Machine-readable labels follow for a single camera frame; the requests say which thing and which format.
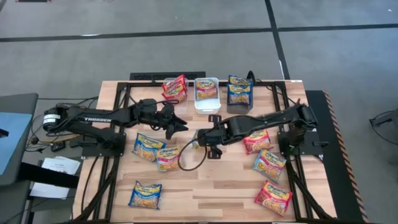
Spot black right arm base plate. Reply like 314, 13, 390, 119
277, 131, 330, 156

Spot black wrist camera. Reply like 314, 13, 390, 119
158, 103, 175, 116
197, 127, 215, 147

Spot red Maruchan ramen pack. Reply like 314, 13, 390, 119
160, 82, 188, 103
164, 73, 187, 91
243, 129, 275, 156
254, 179, 294, 218

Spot white paper sheets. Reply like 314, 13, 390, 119
29, 156, 81, 200

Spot tangle of cables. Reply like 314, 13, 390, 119
24, 96, 100, 154

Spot black aluminium table frame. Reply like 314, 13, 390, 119
73, 80, 338, 224

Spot light blue Maruchan ramen pack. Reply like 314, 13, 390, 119
190, 129, 201, 151
195, 79, 218, 101
252, 149, 287, 184
155, 146, 181, 173

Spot black floor tape strip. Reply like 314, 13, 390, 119
0, 23, 398, 44
264, 0, 292, 81

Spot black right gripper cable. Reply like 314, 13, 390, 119
177, 138, 208, 172

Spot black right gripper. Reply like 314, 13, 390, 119
207, 114, 241, 160

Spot blue desk mat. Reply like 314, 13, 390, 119
0, 111, 34, 175

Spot black hazard striped platform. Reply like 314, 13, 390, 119
305, 90, 369, 224

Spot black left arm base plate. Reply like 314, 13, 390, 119
81, 133, 127, 157

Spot white plastic bin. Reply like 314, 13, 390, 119
193, 77, 222, 115

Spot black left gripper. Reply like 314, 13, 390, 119
150, 104, 190, 141

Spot clear plastic bin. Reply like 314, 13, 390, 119
162, 77, 190, 109

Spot blue noodle packets in bin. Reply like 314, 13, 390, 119
226, 77, 254, 114

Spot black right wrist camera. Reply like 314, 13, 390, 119
197, 127, 215, 147

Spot grey desk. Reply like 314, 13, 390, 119
0, 92, 40, 187

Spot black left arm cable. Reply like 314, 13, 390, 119
136, 98, 181, 108

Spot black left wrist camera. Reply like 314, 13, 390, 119
158, 103, 175, 116

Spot dark blue Maruchan ramen pack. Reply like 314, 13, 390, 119
127, 180, 163, 210
226, 83, 252, 106
132, 133, 167, 163
228, 74, 253, 87

